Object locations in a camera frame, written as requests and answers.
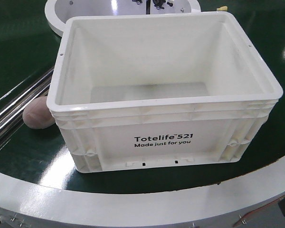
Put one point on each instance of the white curved table rim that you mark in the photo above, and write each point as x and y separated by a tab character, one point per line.
234	203

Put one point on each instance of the chrome roller bars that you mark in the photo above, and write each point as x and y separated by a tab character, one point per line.
11	114

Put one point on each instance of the white plastic tote box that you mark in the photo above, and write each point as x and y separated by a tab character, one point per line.
146	91

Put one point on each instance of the small yellow knob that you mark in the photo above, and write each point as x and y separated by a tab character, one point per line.
223	8

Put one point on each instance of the white round centre hub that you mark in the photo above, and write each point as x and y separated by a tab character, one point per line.
58	12

